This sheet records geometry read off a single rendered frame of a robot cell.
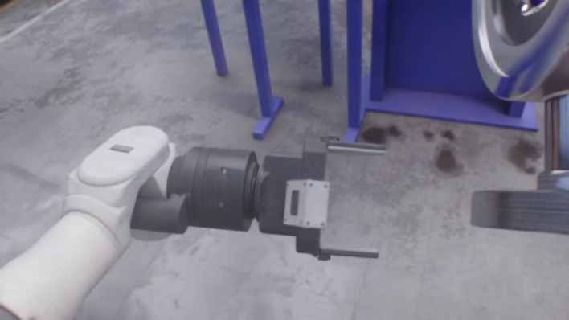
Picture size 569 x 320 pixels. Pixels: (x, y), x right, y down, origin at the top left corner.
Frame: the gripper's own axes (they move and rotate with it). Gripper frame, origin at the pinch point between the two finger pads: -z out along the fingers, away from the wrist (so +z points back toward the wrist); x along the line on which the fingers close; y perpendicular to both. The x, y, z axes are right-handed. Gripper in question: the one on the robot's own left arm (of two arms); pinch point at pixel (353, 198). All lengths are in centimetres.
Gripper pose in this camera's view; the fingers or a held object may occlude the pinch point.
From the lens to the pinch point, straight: 45.7
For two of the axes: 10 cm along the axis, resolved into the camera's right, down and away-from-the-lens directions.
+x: -0.8, 9.9, -1.1
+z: -9.9, -0.7, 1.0
